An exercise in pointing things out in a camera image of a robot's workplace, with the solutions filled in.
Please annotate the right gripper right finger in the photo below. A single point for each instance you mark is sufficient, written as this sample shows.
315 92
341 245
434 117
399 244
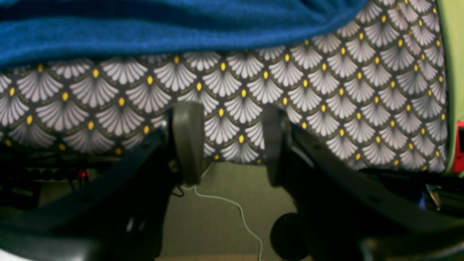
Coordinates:
344 214

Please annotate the blue long-sleeve T-shirt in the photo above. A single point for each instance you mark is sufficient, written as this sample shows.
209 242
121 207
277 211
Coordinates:
35 31

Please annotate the fan-patterned tablecloth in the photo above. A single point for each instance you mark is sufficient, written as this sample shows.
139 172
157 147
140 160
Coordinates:
375 91

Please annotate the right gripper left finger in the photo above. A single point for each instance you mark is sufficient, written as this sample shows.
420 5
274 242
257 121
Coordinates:
118 216

